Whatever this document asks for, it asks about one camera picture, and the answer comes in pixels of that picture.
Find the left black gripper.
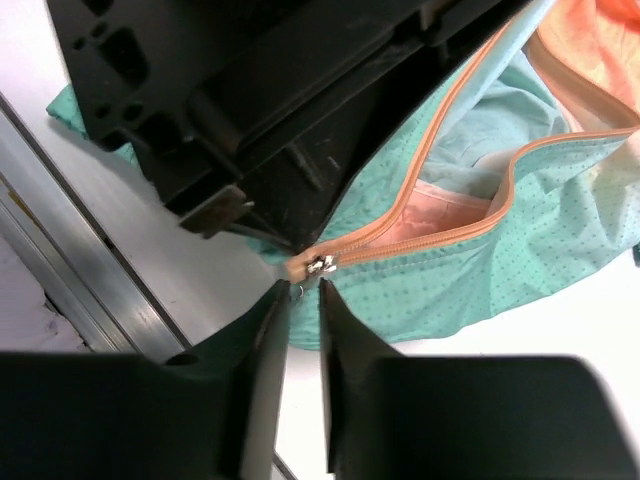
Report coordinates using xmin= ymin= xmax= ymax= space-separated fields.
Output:
xmin=48 ymin=0 xmax=522 ymax=253

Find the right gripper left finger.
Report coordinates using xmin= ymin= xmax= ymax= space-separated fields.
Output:
xmin=1 ymin=281 xmax=290 ymax=479

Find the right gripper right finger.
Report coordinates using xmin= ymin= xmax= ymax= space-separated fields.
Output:
xmin=319 ymin=280 xmax=639 ymax=479

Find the silver zipper slider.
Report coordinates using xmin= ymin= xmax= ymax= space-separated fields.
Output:
xmin=297 ymin=254 xmax=338 ymax=299

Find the orange and teal jacket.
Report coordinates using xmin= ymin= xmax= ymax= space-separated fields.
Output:
xmin=47 ymin=1 xmax=639 ymax=349

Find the aluminium table edge rail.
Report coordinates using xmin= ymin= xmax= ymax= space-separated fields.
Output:
xmin=1 ymin=99 xmax=191 ymax=361

